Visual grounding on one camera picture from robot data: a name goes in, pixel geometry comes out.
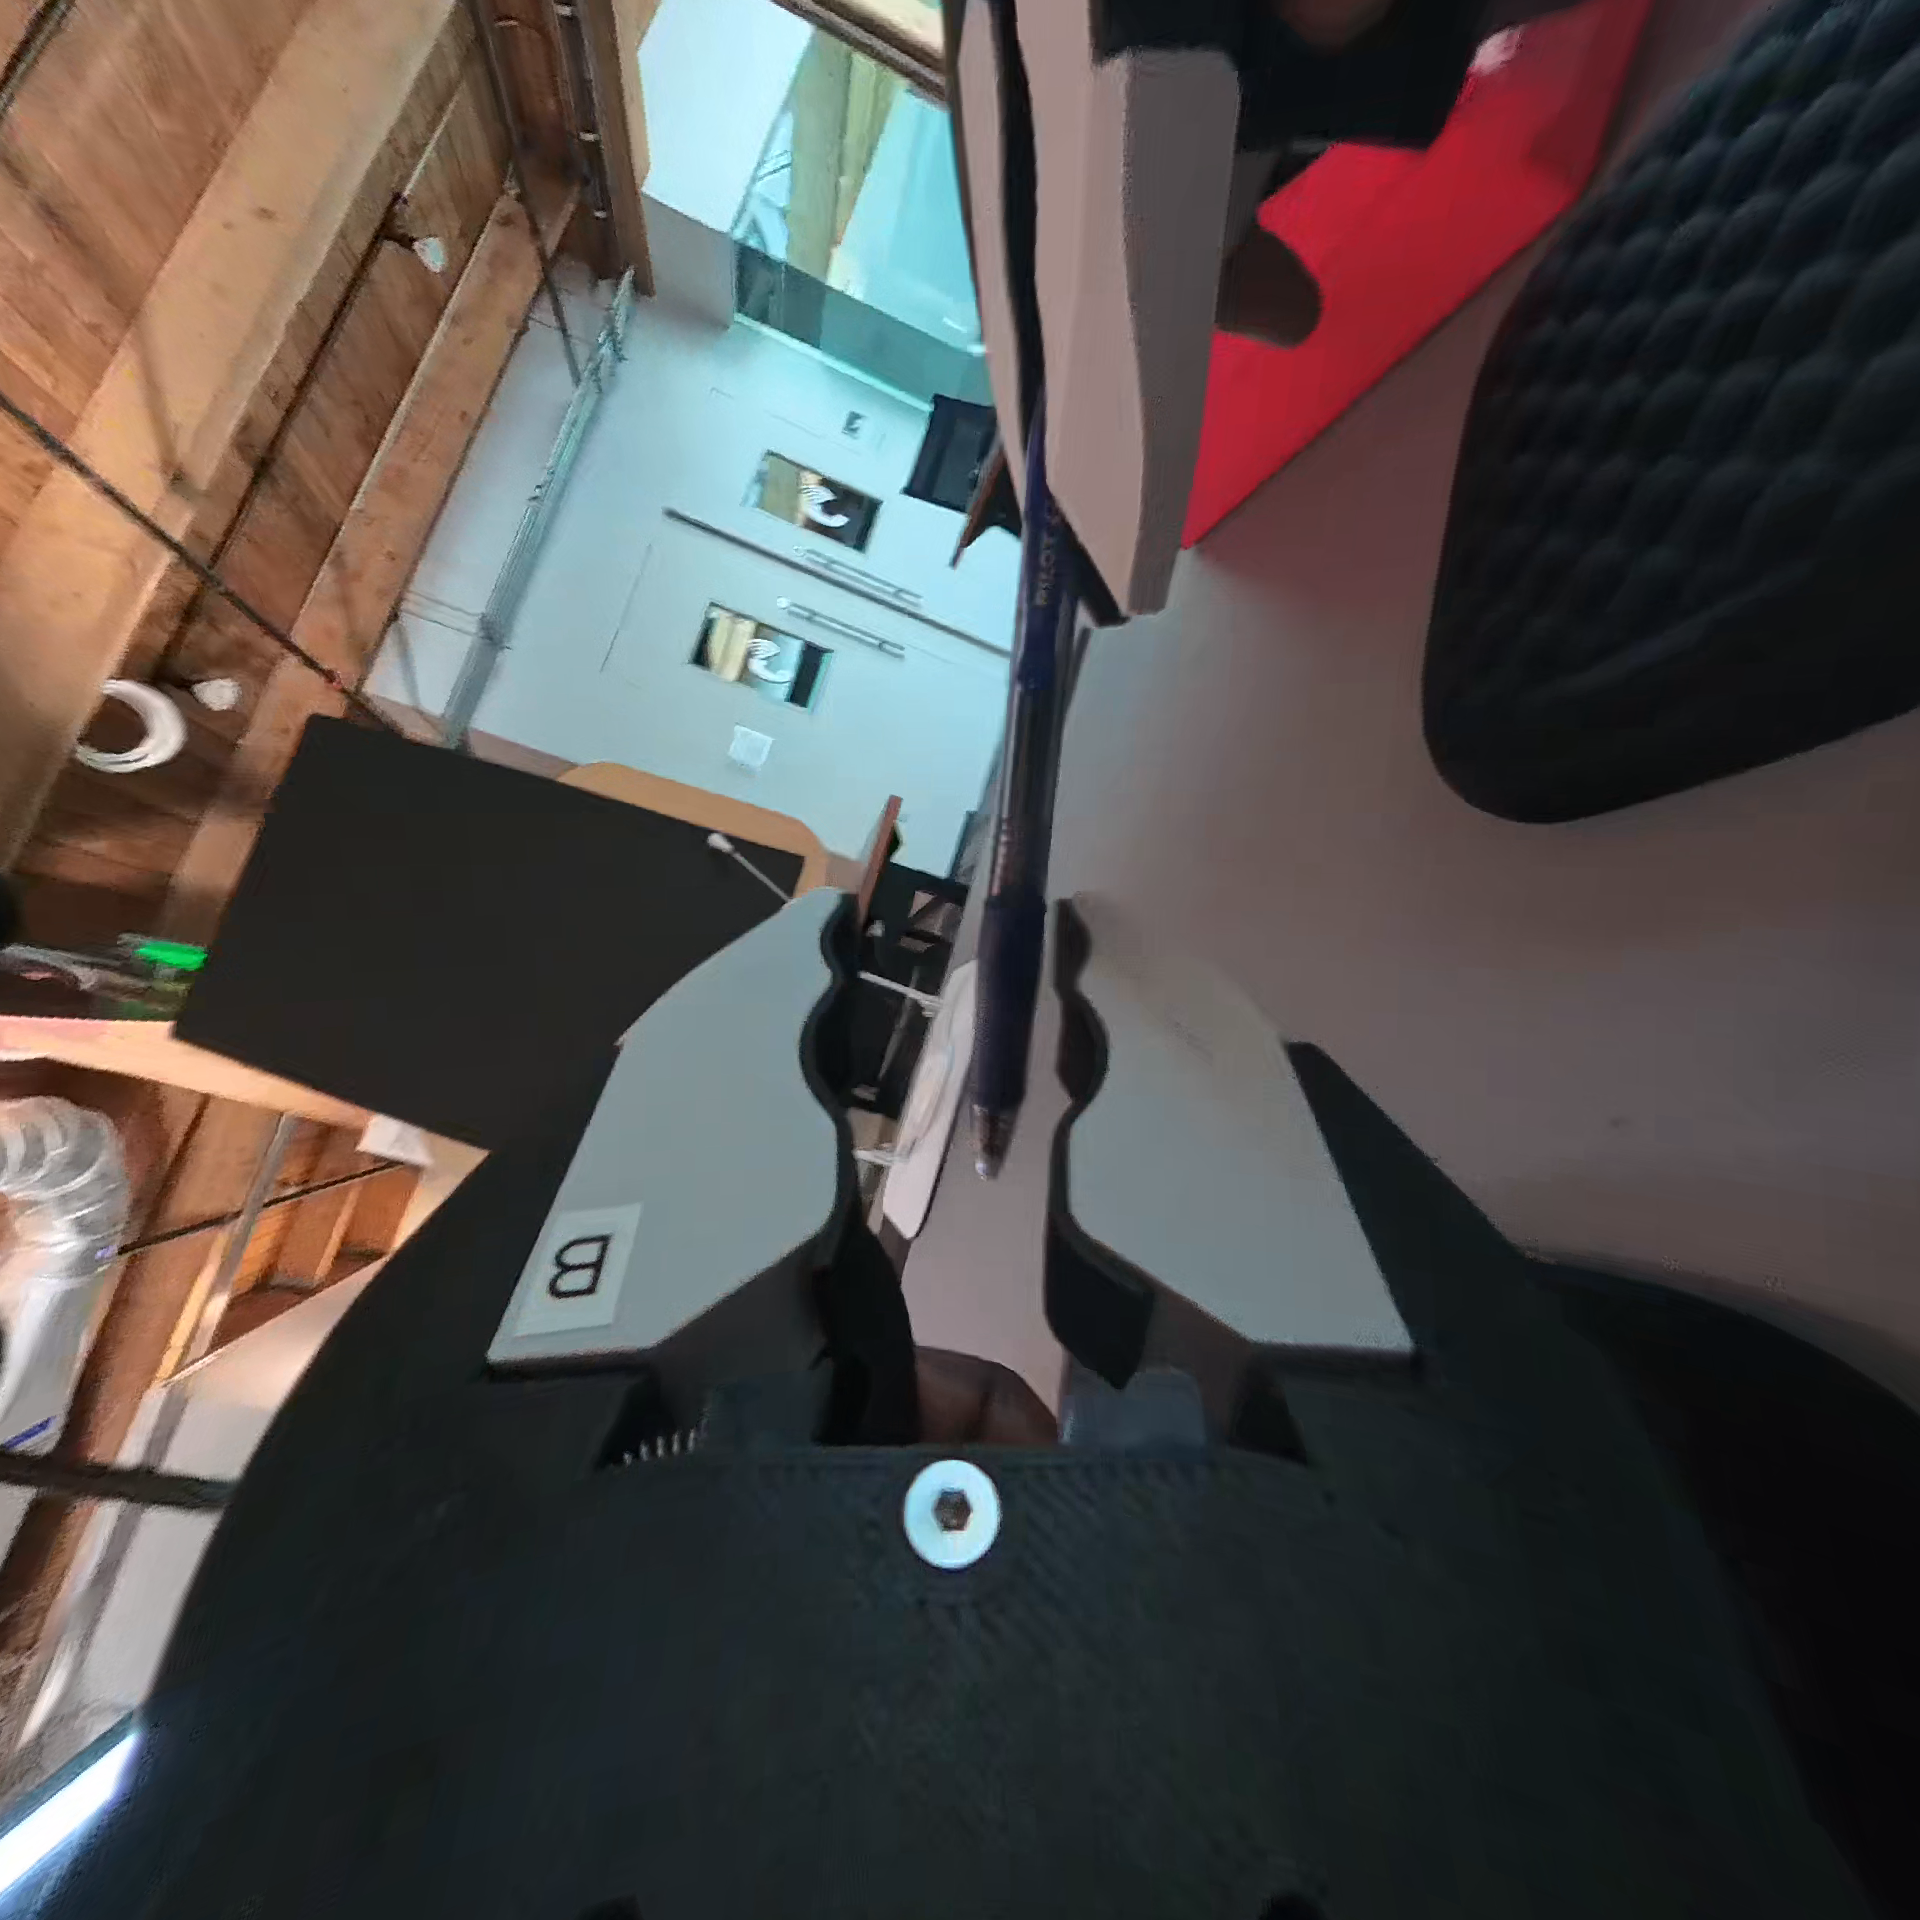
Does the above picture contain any wooden pillar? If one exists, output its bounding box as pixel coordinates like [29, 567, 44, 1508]
[0, 1017, 496, 1185]

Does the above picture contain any white coiled cable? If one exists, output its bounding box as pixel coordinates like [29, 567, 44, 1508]
[75, 679, 192, 776]

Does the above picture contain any wooden office desk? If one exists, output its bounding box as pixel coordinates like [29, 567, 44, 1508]
[944, 450, 1029, 568]

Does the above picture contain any person's right hand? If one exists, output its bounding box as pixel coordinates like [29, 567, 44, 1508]
[1216, 223, 1325, 350]

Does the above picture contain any blue pen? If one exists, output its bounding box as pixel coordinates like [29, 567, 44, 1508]
[967, 397, 1088, 1183]

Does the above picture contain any black pole with round disc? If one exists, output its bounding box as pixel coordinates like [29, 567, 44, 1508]
[0, 1457, 243, 1511]

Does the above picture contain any white door with window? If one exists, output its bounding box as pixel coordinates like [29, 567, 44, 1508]
[660, 404, 1037, 594]
[598, 561, 1022, 736]

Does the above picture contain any LED light panel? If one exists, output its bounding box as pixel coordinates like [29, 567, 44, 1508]
[0, 1721, 146, 1895]

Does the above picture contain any red plastic bin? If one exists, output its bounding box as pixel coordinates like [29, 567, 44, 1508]
[1176, 0, 1654, 550]

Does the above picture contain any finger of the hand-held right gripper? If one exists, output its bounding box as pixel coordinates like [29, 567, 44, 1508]
[949, 0, 1047, 452]
[1020, 0, 1250, 628]

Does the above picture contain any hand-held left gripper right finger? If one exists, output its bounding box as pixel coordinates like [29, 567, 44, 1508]
[1044, 896, 1419, 1447]

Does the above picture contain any black office chair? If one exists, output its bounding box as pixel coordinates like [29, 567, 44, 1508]
[902, 392, 1000, 508]

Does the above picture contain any person's left hand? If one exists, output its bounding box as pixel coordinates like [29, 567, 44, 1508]
[914, 1345, 1059, 1449]

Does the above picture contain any black textured cushion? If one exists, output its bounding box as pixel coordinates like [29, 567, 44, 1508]
[1422, 0, 1920, 824]

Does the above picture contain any black board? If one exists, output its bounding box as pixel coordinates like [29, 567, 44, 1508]
[172, 712, 840, 1119]

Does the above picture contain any silver ventilation duct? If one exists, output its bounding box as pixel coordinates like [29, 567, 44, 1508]
[0, 1094, 138, 1456]

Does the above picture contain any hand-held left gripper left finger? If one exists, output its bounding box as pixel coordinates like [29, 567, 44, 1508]
[482, 886, 864, 1392]

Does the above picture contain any wooden book stand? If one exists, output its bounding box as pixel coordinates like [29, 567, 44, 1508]
[555, 758, 991, 1239]

